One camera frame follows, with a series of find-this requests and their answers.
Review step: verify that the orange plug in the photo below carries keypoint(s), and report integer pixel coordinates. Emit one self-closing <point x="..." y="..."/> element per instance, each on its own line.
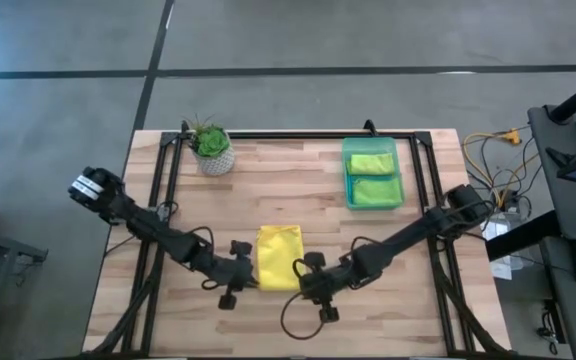
<point x="513" y="136"/>

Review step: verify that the dark grey desk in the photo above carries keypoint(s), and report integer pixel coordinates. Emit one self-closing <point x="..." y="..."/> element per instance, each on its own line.
<point x="563" y="200"/>

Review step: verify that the succulent in white patterned pot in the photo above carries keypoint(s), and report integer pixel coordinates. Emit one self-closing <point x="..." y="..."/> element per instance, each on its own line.
<point x="213" y="145"/>

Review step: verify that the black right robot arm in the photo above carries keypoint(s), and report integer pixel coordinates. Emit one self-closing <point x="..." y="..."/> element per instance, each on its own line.
<point x="418" y="230"/>

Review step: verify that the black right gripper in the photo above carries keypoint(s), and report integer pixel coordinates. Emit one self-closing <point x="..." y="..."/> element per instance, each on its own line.
<point x="325" y="282"/>

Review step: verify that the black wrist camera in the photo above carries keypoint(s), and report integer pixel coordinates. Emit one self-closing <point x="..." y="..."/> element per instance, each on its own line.
<point x="240" y="248"/>
<point x="314" y="260"/>

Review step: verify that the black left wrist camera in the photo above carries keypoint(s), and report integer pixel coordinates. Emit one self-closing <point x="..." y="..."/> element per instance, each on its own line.
<point x="240" y="248"/>

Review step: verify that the black desk beam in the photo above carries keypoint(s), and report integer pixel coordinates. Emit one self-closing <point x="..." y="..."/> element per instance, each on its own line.
<point x="523" y="235"/>

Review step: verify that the white paper box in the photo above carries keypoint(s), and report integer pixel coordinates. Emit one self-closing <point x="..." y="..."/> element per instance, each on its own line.
<point x="502" y="267"/>

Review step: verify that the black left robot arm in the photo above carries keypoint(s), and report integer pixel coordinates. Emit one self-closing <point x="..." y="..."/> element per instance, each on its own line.
<point x="158" y="230"/>

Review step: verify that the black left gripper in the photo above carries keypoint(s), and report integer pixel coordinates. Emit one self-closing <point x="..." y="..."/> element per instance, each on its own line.
<point x="233" y="275"/>

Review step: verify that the teal translucent plastic bin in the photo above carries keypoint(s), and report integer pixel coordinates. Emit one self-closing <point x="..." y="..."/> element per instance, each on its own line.
<point x="368" y="145"/>

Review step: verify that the black aluminium table frame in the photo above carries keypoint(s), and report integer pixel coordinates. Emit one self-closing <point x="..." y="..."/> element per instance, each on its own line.
<point x="268" y="135"/>

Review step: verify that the yellow microfiber towel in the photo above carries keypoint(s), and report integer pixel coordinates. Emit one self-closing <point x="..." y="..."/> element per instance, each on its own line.
<point x="280" y="255"/>

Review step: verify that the lime microfiber towel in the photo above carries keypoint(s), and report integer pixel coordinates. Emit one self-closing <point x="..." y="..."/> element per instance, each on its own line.
<point x="370" y="164"/>

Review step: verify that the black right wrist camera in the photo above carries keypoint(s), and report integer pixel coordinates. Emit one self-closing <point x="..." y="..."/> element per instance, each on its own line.
<point x="314" y="260"/>

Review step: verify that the dark green microfiber towel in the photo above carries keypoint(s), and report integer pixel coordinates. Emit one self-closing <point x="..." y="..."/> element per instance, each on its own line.
<point x="378" y="191"/>

